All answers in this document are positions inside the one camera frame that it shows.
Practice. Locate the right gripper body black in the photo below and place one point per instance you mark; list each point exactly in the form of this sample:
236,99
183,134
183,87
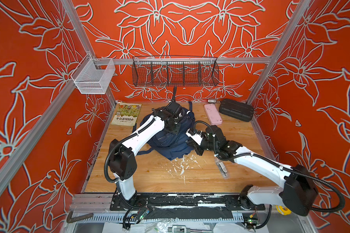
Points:
205,145

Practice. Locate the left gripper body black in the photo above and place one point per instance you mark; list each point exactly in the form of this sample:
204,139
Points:
174,127

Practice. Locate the navy blue student backpack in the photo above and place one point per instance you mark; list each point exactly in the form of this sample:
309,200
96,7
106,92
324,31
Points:
173,146

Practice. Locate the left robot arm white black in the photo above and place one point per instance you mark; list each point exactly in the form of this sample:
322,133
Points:
120,163

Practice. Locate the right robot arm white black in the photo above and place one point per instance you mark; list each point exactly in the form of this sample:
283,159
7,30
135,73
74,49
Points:
295,188

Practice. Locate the pink pencil case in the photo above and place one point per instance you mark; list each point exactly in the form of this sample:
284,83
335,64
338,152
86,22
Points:
213,114

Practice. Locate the clear plastic pen box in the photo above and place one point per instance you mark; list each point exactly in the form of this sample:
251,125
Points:
222,168

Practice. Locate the black hard case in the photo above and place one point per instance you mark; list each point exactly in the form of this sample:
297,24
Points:
237,110

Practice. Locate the colourful illustrated history book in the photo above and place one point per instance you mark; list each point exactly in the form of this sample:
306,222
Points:
126,114

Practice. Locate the yellow tape roll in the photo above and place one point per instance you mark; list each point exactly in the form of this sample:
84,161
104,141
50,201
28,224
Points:
283,210

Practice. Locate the dark metal hex key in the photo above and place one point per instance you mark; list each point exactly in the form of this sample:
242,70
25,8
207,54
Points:
72,219

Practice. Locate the black wire wall basket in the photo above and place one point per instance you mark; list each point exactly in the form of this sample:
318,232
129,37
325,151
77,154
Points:
173,70

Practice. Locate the white wire mesh basket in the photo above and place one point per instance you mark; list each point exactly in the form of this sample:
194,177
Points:
92,75

